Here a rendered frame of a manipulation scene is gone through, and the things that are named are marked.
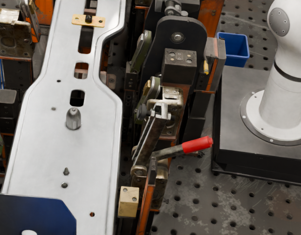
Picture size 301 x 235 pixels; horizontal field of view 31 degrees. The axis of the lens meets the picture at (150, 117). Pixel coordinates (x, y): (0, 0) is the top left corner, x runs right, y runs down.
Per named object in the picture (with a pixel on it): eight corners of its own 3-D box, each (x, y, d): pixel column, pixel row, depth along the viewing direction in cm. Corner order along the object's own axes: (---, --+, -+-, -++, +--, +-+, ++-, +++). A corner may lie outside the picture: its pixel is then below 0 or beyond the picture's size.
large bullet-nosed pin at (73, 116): (66, 122, 119) (66, 102, 114) (81, 123, 120) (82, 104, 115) (64, 134, 117) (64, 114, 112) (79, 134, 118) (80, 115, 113)
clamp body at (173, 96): (126, 172, 148) (141, 75, 119) (168, 176, 148) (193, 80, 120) (125, 202, 142) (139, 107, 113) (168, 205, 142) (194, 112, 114)
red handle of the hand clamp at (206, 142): (133, 149, 106) (209, 128, 101) (138, 155, 108) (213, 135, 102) (132, 168, 104) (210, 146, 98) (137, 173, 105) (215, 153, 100)
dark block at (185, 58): (143, 159, 151) (164, 46, 119) (168, 162, 151) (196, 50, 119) (143, 175, 147) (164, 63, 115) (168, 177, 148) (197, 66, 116)
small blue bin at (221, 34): (210, 51, 182) (216, 31, 175) (240, 54, 183) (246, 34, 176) (212, 75, 175) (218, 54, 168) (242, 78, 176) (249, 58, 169)
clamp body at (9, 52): (3, 95, 160) (-9, 0, 133) (45, 100, 160) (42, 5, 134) (-3, 120, 154) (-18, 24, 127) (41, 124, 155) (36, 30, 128)
